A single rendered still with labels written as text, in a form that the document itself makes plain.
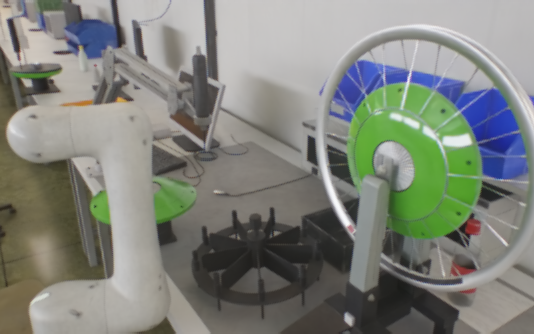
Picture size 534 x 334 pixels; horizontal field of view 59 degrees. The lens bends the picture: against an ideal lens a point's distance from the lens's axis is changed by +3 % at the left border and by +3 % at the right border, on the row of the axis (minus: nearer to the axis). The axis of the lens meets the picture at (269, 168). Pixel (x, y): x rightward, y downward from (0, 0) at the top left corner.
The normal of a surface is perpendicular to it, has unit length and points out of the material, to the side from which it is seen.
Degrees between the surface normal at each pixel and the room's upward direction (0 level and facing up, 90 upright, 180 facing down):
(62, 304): 17
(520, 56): 90
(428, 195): 94
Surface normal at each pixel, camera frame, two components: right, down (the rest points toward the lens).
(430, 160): -0.71, 0.20
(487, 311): 0.00, -0.92
